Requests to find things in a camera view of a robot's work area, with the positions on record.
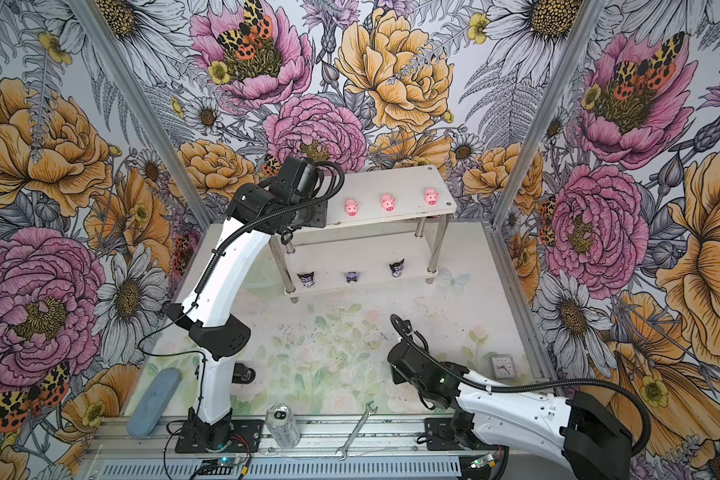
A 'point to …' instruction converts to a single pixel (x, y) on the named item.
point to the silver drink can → (284, 427)
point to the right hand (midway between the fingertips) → (400, 365)
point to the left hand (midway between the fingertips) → (311, 219)
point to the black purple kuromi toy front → (352, 277)
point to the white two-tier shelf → (383, 227)
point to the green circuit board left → (217, 466)
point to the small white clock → (504, 366)
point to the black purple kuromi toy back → (397, 268)
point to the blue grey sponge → (152, 400)
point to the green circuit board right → (487, 460)
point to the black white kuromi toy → (307, 279)
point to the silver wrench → (369, 411)
